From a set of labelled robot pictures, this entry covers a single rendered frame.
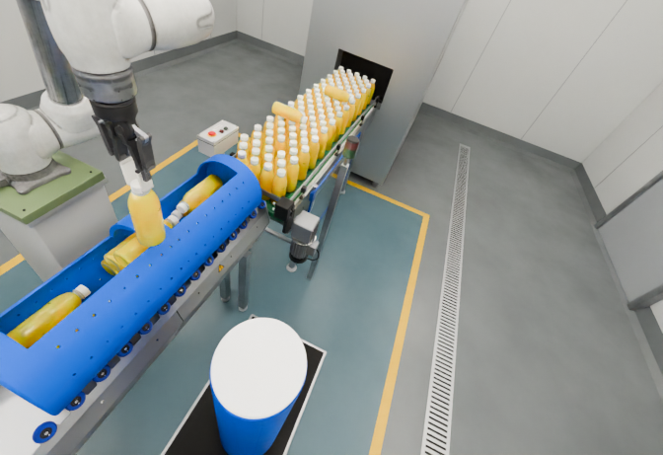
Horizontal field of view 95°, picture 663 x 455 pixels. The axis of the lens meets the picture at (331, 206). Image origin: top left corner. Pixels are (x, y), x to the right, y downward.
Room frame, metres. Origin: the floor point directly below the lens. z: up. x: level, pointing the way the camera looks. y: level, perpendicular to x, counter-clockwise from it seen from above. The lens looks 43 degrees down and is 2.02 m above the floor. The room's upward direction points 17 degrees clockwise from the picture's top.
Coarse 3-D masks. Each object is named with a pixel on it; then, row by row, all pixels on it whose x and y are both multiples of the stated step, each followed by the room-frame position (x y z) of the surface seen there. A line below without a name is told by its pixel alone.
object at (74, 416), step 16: (224, 256) 0.69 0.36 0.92; (208, 272) 0.60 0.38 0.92; (192, 288) 0.52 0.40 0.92; (176, 304) 0.44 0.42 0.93; (160, 320) 0.38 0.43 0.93; (144, 336) 0.32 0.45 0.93; (112, 368) 0.21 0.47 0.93; (80, 416) 0.09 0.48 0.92; (64, 432) 0.05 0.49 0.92; (48, 448) 0.01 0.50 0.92
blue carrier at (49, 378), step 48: (240, 192) 0.81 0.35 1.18; (192, 240) 0.55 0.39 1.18; (48, 288) 0.31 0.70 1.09; (96, 288) 0.39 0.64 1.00; (144, 288) 0.36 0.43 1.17; (0, 336) 0.15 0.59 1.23; (48, 336) 0.18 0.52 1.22; (96, 336) 0.22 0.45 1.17; (0, 384) 0.08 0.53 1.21; (48, 384) 0.10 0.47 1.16
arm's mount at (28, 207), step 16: (64, 160) 0.82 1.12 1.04; (64, 176) 0.75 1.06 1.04; (80, 176) 0.77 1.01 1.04; (96, 176) 0.80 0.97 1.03; (0, 192) 0.59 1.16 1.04; (16, 192) 0.61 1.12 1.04; (32, 192) 0.63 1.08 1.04; (48, 192) 0.65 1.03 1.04; (64, 192) 0.67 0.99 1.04; (80, 192) 0.72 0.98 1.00; (0, 208) 0.54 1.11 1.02; (16, 208) 0.55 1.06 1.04; (32, 208) 0.57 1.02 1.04; (48, 208) 0.60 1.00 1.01
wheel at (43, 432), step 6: (42, 426) 0.05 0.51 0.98; (48, 426) 0.05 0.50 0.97; (54, 426) 0.05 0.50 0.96; (36, 432) 0.03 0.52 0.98; (42, 432) 0.04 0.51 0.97; (48, 432) 0.04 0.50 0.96; (54, 432) 0.04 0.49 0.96; (36, 438) 0.02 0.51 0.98; (42, 438) 0.03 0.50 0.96; (48, 438) 0.03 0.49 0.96
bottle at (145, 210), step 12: (132, 192) 0.46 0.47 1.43; (132, 204) 0.45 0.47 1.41; (144, 204) 0.45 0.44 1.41; (156, 204) 0.48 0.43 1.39; (132, 216) 0.44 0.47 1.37; (144, 216) 0.45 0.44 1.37; (156, 216) 0.47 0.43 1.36; (144, 228) 0.44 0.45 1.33; (156, 228) 0.46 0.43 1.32; (144, 240) 0.44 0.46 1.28; (156, 240) 0.45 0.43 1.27
